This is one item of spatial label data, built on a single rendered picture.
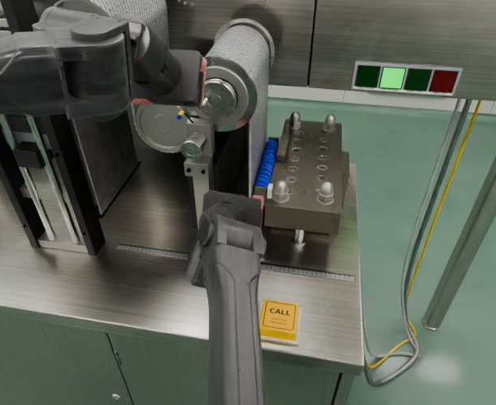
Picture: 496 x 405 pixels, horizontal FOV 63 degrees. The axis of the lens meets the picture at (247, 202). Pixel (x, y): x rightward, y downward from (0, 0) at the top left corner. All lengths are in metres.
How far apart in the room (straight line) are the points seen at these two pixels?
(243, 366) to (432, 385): 1.52
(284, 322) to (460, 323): 1.43
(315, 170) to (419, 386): 1.15
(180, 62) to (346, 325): 0.56
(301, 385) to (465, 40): 0.85
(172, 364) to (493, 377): 1.42
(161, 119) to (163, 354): 0.50
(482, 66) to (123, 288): 0.96
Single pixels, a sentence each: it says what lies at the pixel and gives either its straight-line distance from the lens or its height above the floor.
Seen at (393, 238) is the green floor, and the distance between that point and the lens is 2.42.
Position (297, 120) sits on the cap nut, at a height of 1.05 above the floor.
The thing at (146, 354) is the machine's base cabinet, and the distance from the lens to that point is 0.98.
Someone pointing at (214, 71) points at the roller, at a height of 1.30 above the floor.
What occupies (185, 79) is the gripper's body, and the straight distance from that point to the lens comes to 0.55.
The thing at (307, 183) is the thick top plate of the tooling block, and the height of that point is 1.03.
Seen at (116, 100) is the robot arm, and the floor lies 1.41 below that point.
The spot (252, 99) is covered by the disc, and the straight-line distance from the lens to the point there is 0.78.
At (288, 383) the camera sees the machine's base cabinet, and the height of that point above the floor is 0.74.
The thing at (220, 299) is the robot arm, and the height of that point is 1.19.
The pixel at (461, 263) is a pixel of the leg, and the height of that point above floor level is 0.43.
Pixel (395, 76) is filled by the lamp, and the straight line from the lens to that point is 1.11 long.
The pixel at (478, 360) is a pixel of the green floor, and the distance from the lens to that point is 2.06.
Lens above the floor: 1.57
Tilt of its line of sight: 39 degrees down
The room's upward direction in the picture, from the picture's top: straight up
